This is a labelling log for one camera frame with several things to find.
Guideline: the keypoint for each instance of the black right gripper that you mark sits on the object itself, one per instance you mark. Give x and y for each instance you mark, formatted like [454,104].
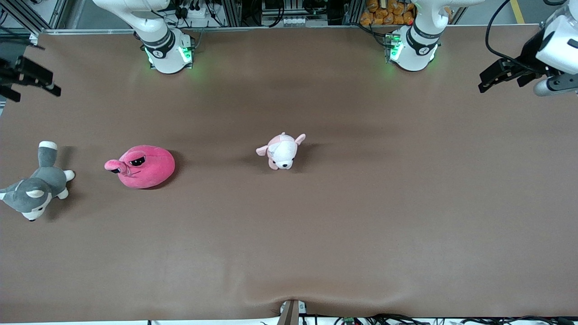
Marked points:
[12,67]

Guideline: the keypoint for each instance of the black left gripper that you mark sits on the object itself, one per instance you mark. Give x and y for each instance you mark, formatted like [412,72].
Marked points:
[531,54]

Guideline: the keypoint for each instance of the hot pink round plush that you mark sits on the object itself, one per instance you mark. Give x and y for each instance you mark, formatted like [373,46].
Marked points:
[149,171]

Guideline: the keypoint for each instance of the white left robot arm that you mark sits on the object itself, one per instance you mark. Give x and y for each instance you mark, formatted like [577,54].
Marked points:
[417,49]

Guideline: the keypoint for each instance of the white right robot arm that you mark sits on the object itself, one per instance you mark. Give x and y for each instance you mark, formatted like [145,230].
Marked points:
[165,54]

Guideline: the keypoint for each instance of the grey white husky plush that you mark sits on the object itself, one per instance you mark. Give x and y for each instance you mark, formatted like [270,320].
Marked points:
[40,180]

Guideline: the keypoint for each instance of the orange snack bags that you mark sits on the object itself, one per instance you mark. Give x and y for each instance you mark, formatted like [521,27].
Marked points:
[384,16]

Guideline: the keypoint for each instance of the white power strip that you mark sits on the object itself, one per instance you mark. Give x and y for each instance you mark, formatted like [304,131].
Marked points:
[198,12]

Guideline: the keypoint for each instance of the white connector block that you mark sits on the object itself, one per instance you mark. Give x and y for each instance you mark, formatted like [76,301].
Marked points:
[293,20]

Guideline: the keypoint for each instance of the pale pink dog plush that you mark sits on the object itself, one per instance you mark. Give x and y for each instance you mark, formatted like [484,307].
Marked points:
[282,153]

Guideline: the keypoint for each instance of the small green circuit board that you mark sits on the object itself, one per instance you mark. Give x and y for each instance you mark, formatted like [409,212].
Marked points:
[348,321]

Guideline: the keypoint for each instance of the aluminium table edge rail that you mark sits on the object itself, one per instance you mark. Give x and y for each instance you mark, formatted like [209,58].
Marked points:
[271,28]

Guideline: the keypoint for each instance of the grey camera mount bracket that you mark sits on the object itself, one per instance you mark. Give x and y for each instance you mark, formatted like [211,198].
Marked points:
[289,316]

